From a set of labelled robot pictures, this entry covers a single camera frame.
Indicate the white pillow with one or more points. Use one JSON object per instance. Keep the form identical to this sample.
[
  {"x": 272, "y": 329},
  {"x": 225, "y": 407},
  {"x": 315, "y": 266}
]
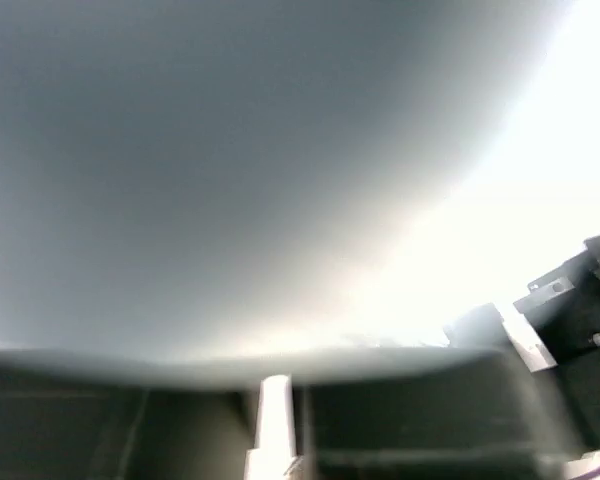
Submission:
[{"x": 208, "y": 191}]

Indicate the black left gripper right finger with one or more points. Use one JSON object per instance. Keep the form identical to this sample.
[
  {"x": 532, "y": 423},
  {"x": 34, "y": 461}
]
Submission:
[{"x": 435, "y": 414}]

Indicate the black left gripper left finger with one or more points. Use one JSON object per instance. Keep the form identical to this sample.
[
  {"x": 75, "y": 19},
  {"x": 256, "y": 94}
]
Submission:
[{"x": 56, "y": 425}]

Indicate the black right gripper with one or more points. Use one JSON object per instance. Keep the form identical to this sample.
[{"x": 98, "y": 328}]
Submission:
[{"x": 536, "y": 369}]

